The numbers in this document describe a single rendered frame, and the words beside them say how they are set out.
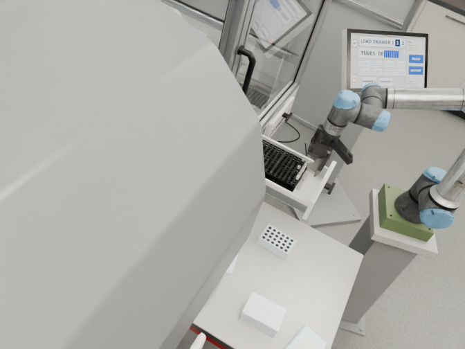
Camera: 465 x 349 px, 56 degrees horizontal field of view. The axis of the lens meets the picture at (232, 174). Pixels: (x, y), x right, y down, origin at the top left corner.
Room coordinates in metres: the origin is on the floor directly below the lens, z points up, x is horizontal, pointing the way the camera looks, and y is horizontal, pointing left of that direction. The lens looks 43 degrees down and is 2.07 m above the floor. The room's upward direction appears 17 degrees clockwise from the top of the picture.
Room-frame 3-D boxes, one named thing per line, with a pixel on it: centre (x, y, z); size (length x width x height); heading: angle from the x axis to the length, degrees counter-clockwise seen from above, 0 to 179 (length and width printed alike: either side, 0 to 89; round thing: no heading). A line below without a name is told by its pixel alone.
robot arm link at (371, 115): (1.33, -0.40, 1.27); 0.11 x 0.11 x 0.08; 88
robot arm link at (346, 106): (1.31, -0.30, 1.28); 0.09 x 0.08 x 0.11; 88
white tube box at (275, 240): (1.08, -0.24, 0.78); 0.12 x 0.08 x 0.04; 73
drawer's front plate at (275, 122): (1.72, -0.13, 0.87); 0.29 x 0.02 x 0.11; 165
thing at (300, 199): (1.39, -0.16, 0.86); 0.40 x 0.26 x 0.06; 75
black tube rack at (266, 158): (1.39, -0.16, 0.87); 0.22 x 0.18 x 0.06; 75
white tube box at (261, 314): (0.76, -0.23, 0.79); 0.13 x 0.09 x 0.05; 77
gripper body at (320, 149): (1.31, -0.29, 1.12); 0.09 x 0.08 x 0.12; 83
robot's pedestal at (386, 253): (1.43, -0.78, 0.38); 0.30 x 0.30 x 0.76; 0
